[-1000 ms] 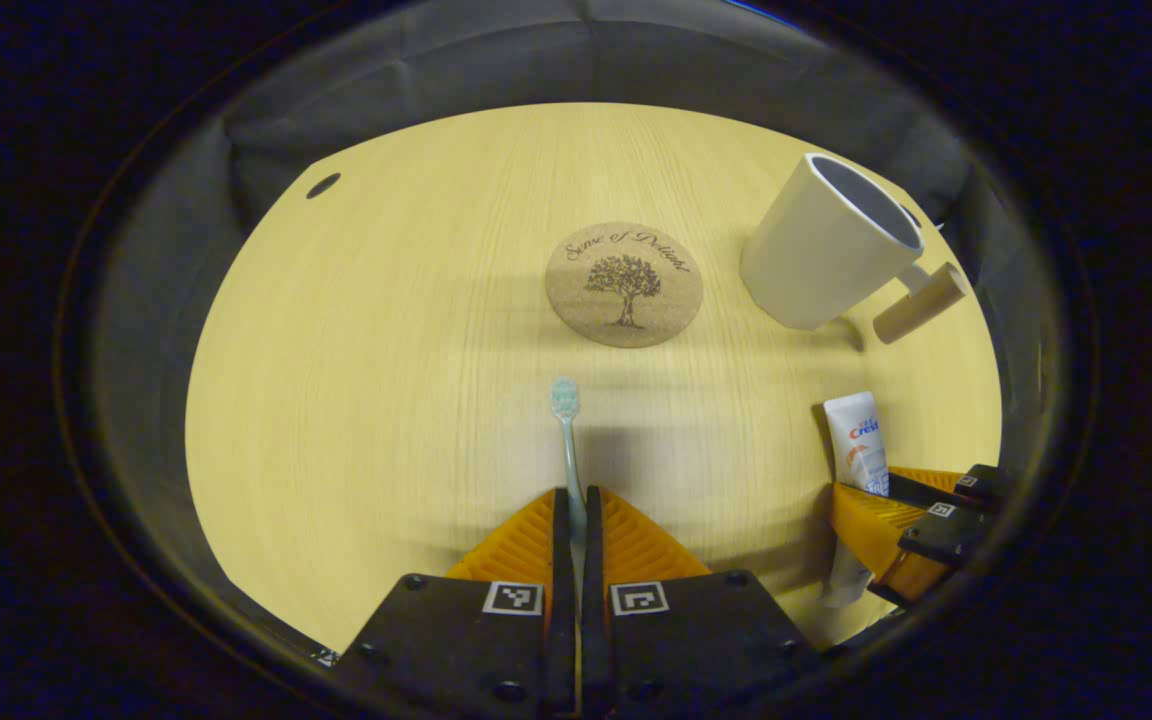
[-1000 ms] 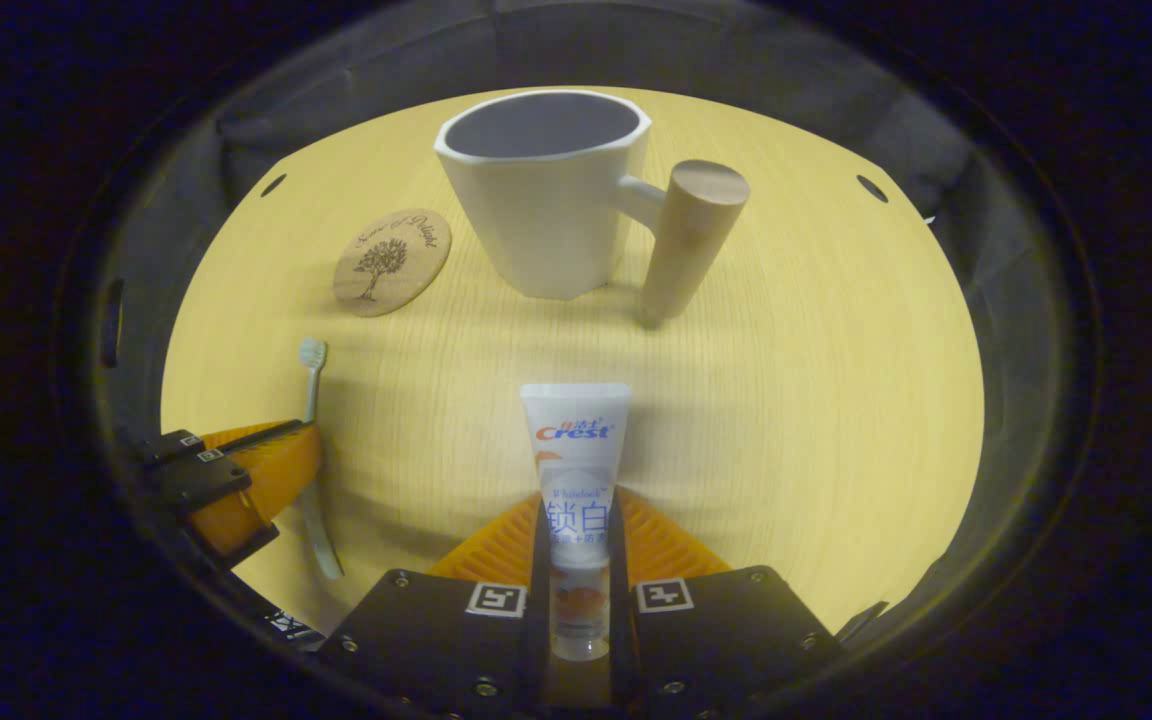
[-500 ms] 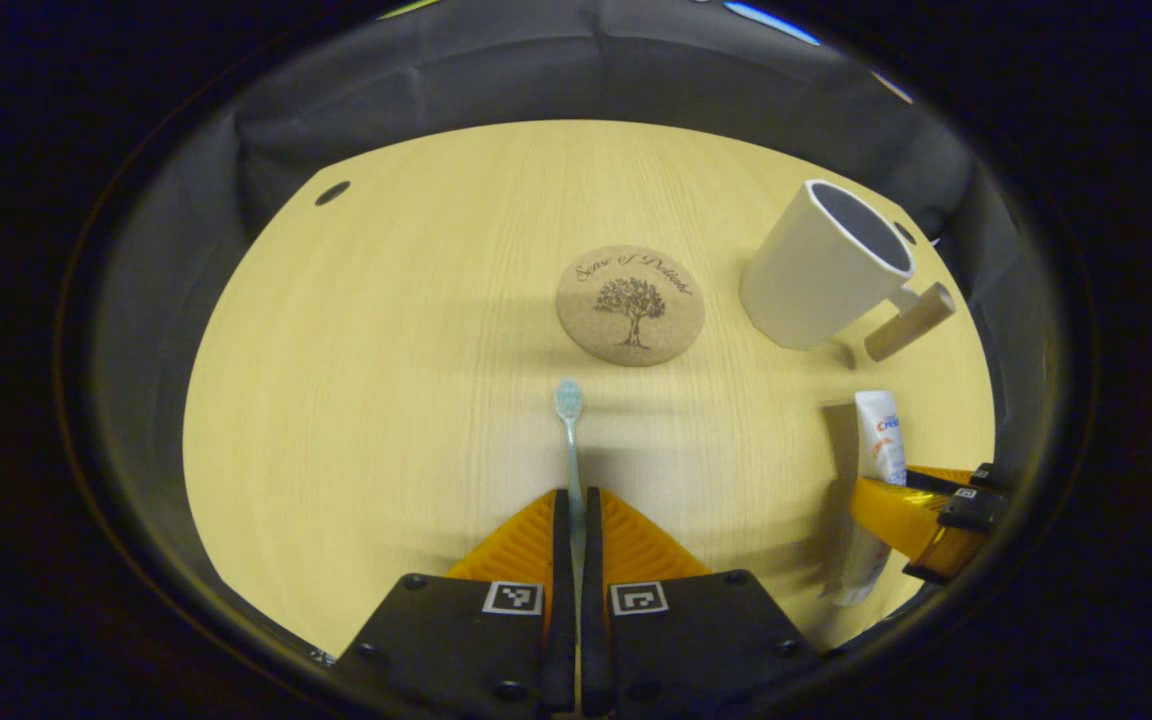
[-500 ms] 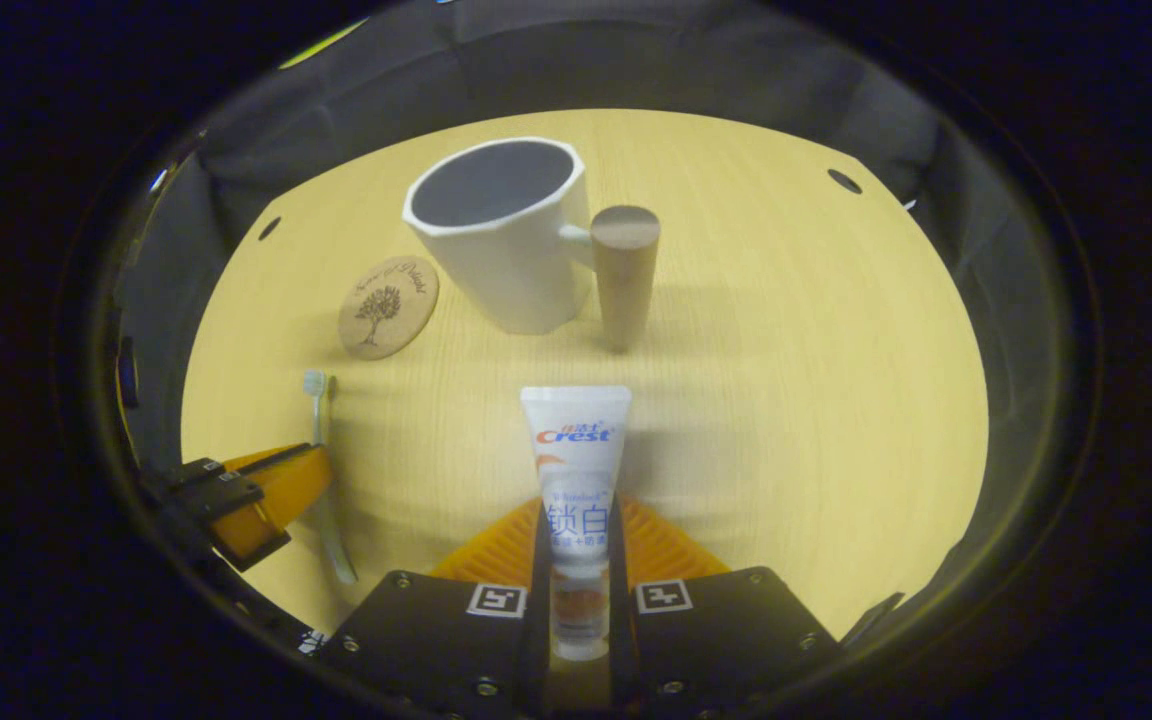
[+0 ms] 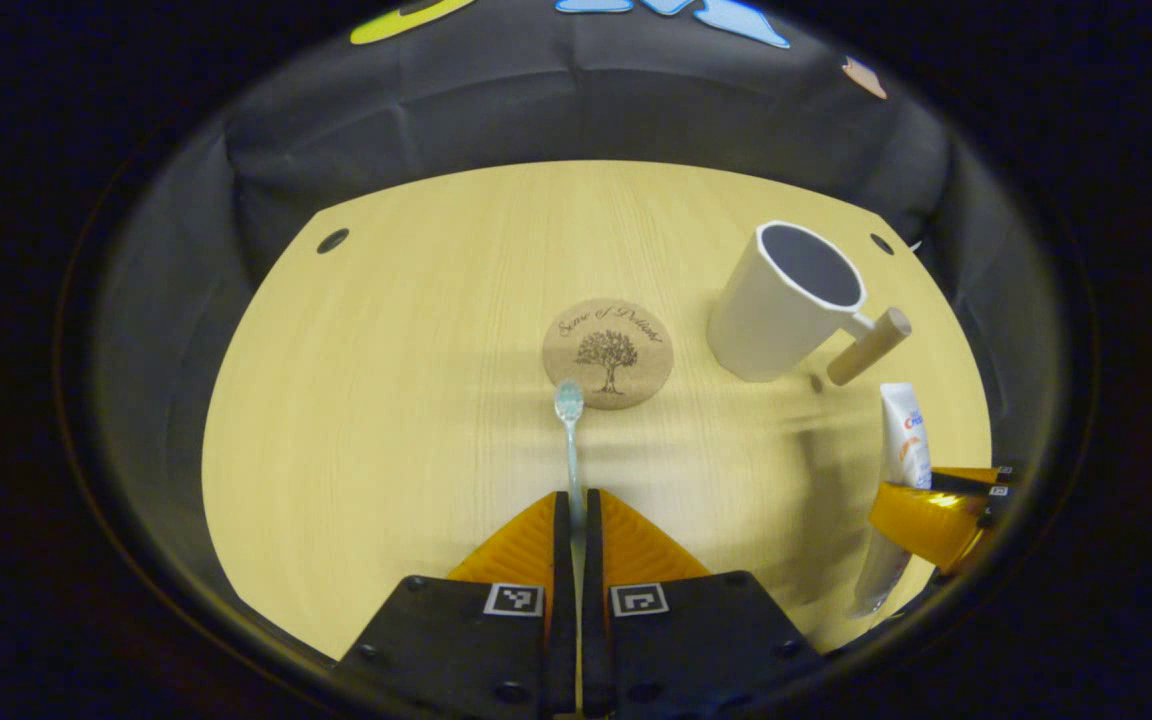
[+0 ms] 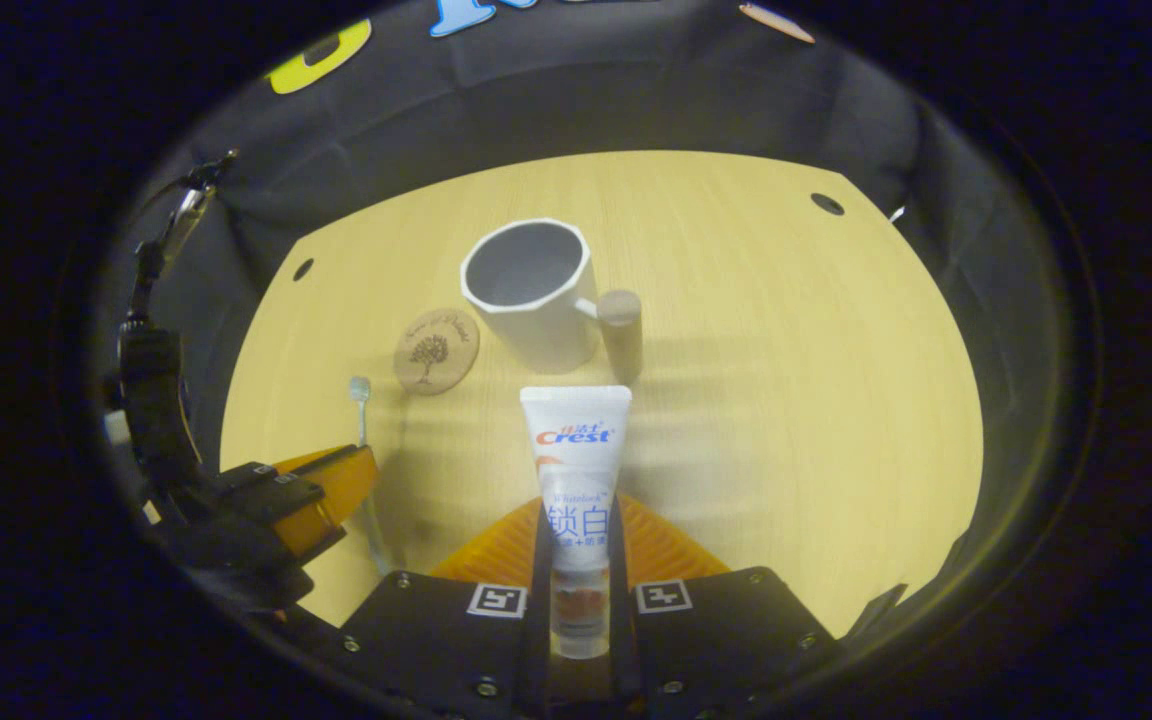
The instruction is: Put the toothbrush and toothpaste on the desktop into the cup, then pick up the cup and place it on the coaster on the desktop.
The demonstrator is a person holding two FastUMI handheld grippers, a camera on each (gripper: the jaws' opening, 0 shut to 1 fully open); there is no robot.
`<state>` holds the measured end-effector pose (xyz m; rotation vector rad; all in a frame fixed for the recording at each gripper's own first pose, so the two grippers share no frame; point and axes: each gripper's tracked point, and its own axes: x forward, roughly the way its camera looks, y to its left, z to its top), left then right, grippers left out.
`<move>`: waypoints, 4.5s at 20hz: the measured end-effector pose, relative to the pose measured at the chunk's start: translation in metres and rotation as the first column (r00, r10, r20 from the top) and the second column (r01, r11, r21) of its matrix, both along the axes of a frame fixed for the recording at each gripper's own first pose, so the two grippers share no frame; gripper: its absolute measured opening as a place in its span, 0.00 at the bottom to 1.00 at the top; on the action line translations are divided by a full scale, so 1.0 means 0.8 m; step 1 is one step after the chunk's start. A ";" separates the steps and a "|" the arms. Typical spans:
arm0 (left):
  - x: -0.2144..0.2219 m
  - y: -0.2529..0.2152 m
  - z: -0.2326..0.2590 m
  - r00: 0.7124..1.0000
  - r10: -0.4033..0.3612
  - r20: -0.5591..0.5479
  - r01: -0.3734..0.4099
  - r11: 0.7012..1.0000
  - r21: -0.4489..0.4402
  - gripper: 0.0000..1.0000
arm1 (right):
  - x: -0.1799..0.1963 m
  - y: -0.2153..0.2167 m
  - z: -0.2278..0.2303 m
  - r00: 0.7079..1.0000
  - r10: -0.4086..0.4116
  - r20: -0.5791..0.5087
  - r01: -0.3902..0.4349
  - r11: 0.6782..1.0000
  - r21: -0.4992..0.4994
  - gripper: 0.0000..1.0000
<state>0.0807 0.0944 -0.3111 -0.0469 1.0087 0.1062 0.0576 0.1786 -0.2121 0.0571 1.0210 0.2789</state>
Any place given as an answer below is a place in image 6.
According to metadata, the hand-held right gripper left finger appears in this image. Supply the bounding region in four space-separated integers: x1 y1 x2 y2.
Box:
336 497 555 720

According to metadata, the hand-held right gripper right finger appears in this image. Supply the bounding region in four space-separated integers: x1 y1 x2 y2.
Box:
608 494 839 720

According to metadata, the pale blue toothbrush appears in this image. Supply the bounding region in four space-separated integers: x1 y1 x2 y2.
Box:
349 375 393 577

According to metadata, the round wooden coaster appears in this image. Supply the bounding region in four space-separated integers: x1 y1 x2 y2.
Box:
393 308 482 397

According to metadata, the white toothpaste tube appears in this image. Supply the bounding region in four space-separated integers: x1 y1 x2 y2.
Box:
519 385 634 662

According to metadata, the white cup with wooden handle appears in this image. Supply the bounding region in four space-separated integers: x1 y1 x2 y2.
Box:
460 218 645 385

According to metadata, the wooden desktop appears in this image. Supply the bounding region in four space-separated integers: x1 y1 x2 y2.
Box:
219 150 985 641

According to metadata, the black backdrop cloth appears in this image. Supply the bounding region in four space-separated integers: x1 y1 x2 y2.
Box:
86 0 1069 641

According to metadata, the black cable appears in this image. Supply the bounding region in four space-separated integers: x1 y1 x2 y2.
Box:
131 150 239 326

